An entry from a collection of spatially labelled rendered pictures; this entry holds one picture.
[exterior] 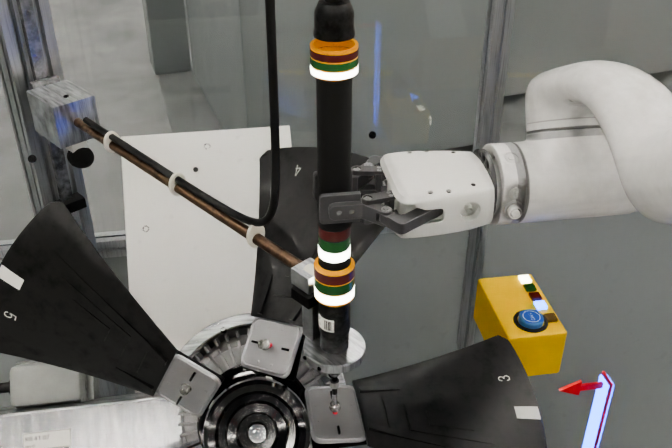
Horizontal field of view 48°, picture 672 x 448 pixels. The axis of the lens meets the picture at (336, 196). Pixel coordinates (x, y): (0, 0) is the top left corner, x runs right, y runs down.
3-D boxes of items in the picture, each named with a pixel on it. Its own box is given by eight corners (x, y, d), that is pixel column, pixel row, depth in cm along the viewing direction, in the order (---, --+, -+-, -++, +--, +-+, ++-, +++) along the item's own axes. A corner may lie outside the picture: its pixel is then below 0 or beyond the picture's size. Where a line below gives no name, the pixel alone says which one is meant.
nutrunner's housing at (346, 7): (310, 368, 87) (301, -34, 64) (335, 352, 90) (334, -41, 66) (333, 386, 85) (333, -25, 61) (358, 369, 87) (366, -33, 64)
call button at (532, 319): (514, 317, 125) (515, 308, 124) (537, 314, 125) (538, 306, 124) (522, 333, 121) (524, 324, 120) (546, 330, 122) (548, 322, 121)
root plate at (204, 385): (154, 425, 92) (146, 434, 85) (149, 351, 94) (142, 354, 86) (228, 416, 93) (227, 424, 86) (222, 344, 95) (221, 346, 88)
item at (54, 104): (32, 132, 124) (21, 84, 119) (72, 119, 128) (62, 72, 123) (61, 153, 117) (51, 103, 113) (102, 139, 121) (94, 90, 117)
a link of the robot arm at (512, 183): (523, 241, 76) (494, 243, 76) (493, 196, 84) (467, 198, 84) (535, 168, 72) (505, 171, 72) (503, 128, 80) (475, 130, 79)
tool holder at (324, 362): (279, 343, 87) (275, 275, 82) (324, 316, 92) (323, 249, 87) (333, 384, 82) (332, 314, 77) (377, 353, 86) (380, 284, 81)
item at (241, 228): (74, 127, 117) (72, 119, 116) (82, 125, 118) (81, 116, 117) (306, 282, 84) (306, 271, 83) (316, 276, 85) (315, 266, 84)
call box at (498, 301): (471, 323, 138) (477, 277, 133) (524, 318, 140) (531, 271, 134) (501, 386, 125) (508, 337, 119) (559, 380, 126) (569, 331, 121)
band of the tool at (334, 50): (300, 74, 69) (300, 43, 67) (335, 62, 71) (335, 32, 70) (333, 87, 66) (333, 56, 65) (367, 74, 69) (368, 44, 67)
